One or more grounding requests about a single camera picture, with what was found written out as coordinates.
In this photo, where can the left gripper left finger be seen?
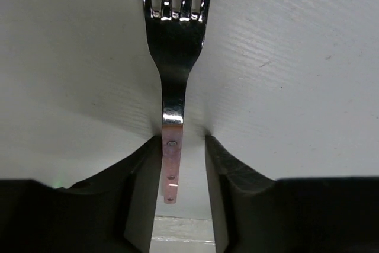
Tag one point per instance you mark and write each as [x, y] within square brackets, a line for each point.
[111, 211]

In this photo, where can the pink handled fork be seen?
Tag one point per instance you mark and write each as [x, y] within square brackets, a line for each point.
[175, 40]

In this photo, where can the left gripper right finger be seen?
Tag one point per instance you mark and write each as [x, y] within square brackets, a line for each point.
[253, 213]

